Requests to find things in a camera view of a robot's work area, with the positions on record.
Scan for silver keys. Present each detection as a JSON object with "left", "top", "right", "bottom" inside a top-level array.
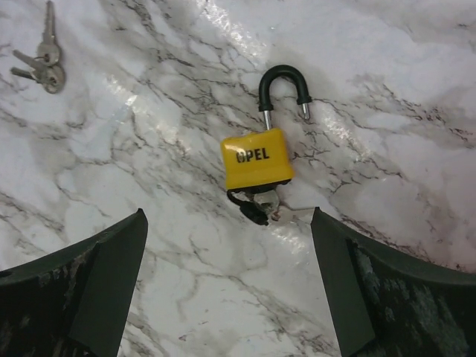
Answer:
[{"left": 10, "top": 1, "right": 66, "bottom": 94}]

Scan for black capped keys of yellow padlock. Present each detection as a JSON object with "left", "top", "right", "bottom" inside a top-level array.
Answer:
[{"left": 227, "top": 184, "right": 297, "bottom": 226}]

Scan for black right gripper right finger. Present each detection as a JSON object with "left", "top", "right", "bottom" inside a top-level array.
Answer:
[{"left": 311, "top": 208, "right": 475, "bottom": 356}]

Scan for yellow black padlock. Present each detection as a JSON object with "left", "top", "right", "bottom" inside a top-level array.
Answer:
[{"left": 221, "top": 65, "right": 312, "bottom": 191}]

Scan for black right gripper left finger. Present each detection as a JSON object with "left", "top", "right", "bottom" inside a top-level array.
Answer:
[{"left": 1, "top": 209, "right": 148, "bottom": 356}]

